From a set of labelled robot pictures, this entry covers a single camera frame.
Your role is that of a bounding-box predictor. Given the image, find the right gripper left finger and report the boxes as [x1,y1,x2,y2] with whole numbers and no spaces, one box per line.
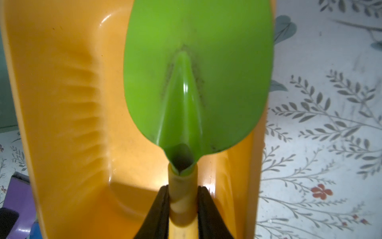
[133,185,170,239]

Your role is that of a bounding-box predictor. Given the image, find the green shovel yellow handle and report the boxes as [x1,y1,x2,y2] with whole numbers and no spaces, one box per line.
[123,1,274,239]

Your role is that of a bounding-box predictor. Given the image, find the yellow plastic storage box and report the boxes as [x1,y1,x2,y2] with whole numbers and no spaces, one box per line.
[1,1,268,239]

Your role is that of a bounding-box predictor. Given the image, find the blue shovel wooden handle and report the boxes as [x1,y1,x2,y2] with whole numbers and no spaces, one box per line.
[28,221,43,239]

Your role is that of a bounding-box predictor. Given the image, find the purple shovel pink handle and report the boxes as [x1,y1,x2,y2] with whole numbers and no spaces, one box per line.
[1,172,36,239]

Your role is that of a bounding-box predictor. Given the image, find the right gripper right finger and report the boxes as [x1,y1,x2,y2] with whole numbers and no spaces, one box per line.
[198,186,234,239]

